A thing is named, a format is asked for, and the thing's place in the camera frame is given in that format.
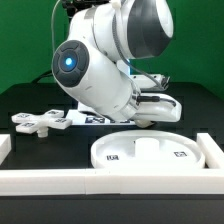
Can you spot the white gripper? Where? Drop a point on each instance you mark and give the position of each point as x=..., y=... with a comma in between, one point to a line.
x=150, y=107

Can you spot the white round table top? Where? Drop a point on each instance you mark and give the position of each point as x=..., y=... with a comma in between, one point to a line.
x=146, y=149

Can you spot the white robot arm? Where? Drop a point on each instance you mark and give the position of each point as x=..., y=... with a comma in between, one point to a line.
x=85, y=65

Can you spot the white marker sheet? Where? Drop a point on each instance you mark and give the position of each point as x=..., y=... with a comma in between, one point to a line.
x=80, y=119

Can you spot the white U-shaped fence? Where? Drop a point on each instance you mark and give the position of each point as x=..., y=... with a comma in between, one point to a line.
x=209, y=180

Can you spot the white cross-shaped table base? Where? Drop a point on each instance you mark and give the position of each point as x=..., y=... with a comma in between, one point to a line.
x=30, y=123

